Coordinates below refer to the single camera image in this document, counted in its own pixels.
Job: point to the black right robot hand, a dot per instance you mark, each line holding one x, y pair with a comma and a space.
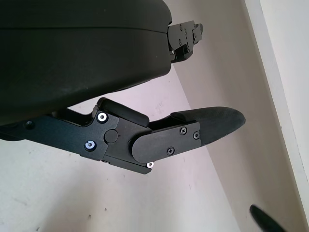
265, 221

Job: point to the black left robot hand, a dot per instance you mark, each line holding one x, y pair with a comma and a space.
72, 53

